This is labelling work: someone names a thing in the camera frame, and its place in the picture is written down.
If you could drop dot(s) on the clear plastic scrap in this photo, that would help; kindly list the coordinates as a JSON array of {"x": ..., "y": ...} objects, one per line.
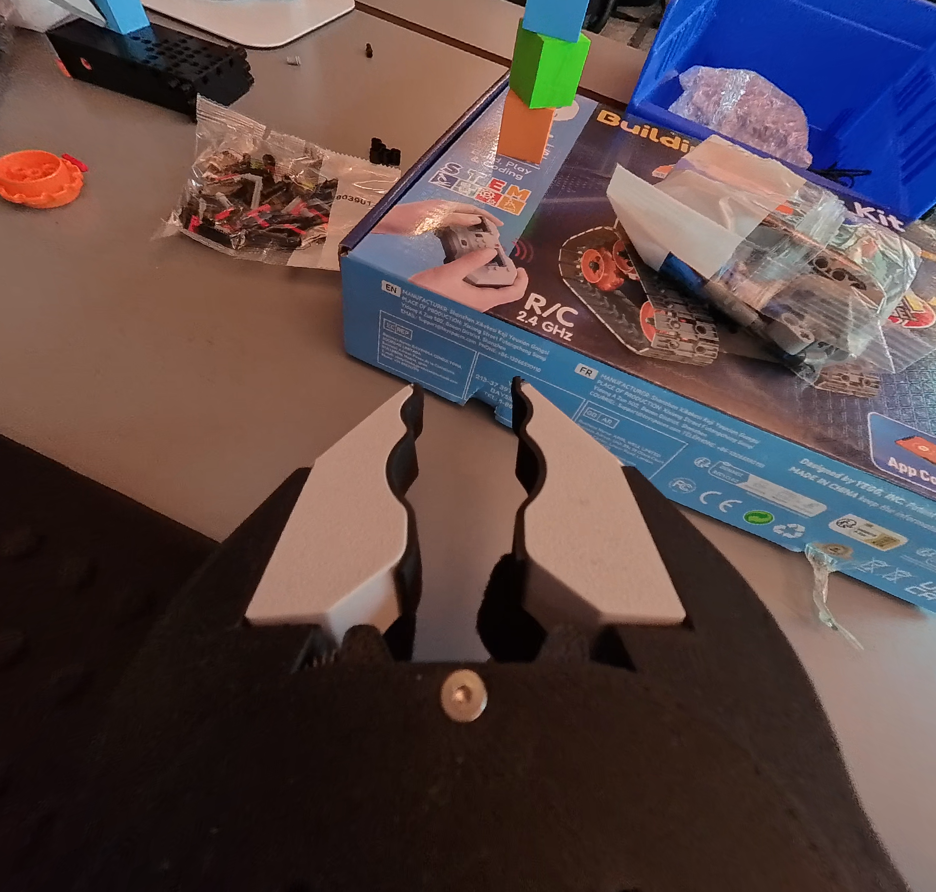
[{"x": 826, "y": 592}]

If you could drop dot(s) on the white stand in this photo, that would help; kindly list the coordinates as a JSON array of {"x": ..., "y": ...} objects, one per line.
[{"x": 278, "y": 7}]

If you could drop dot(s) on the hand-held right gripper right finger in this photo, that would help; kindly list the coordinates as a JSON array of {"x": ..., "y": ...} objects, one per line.
[{"x": 592, "y": 533}]

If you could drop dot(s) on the blue robot kit box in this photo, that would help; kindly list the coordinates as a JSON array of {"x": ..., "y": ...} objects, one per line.
[{"x": 512, "y": 365}]

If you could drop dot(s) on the blue storage bin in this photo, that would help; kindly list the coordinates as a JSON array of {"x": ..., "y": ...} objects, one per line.
[{"x": 841, "y": 51}]

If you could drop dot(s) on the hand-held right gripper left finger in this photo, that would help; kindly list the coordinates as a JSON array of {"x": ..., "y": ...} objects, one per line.
[{"x": 336, "y": 533}]

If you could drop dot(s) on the green foam cube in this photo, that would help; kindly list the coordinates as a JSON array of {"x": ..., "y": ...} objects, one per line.
[{"x": 548, "y": 65}]

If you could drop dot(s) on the clear bag black red parts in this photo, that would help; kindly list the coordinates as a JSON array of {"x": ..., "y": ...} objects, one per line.
[{"x": 248, "y": 197}]

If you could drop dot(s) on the clear bag of white parts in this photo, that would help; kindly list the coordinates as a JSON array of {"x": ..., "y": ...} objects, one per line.
[{"x": 768, "y": 248}]

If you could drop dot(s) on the dark chair seat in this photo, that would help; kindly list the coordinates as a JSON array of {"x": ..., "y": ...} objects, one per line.
[{"x": 73, "y": 614}]

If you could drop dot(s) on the orange gear wheel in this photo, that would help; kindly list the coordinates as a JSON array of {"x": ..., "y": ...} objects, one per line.
[{"x": 36, "y": 179}]

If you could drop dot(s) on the grey desk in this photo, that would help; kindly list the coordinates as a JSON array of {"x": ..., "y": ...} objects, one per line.
[{"x": 183, "y": 336}]

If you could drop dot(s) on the small red pin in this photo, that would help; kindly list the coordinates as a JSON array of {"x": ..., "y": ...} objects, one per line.
[{"x": 75, "y": 163}]

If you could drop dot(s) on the bubble wrap packet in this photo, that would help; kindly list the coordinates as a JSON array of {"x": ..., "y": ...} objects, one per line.
[{"x": 738, "y": 109}]

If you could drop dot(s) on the black perforated brick plate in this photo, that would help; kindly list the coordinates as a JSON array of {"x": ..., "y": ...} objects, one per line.
[{"x": 146, "y": 65}]

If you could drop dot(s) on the black ball connector piece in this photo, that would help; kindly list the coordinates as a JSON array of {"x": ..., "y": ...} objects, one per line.
[{"x": 384, "y": 152}]

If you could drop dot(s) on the orange foam cube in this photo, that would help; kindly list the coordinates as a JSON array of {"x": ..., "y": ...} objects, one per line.
[{"x": 526, "y": 131}]

